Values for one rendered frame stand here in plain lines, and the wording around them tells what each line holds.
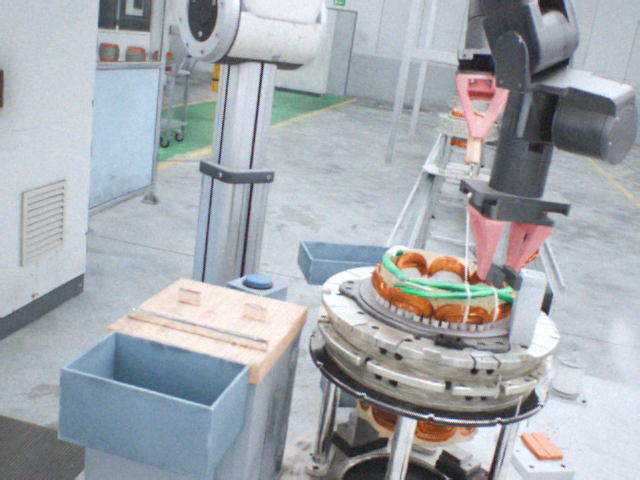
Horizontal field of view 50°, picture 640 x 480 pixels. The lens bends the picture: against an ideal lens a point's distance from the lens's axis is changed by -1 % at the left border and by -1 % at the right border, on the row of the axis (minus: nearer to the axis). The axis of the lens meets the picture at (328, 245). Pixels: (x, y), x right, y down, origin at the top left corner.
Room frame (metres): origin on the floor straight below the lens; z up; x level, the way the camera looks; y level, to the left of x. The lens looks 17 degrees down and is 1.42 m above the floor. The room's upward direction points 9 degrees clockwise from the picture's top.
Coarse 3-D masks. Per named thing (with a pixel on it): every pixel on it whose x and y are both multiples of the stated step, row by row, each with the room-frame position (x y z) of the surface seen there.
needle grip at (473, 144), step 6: (480, 120) 0.89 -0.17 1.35; (468, 132) 0.89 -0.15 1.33; (468, 138) 0.89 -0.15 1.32; (474, 138) 0.88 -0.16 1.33; (480, 138) 0.89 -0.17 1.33; (468, 144) 0.89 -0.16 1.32; (474, 144) 0.88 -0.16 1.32; (480, 144) 0.89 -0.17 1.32; (468, 150) 0.88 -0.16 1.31; (474, 150) 0.88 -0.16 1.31; (468, 156) 0.88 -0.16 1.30; (474, 156) 0.88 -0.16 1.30; (468, 162) 0.88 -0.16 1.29; (474, 162) 0.88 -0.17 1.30
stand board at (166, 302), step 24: (168, 288) 0.88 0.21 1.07; (192, 288) 0.89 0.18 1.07; (216, 288) 0.91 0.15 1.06; (168, 312) 0.80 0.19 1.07; (192, 312) 0.81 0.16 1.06; (216, 312) 0.82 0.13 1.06; (240, 312) 0.83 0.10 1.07; (288, 312) 0.86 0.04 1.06; (144, 336) 0.72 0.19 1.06; (168, 336) 0.73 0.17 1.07; (192, 336) 0.74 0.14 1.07; (264, 336) 0.77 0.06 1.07; (288, 336) 0.80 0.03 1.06; (240, 360) 0.70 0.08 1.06; (264, 360) 0.71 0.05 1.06
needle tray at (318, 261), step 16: (304, 240) 1.20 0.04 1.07; (304, 256) 1.15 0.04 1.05; (320, 256) 1.21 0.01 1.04; (336, 256) 1.21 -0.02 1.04; (352, 256) 1.22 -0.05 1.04; (368, 256) 1.23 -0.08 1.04; (304, 272) 1.13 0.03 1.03; (320, 272) 1.10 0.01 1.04; (336, 272) 1.11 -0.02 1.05; (320, 384) 1.20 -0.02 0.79; (352, 400) 1.14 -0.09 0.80
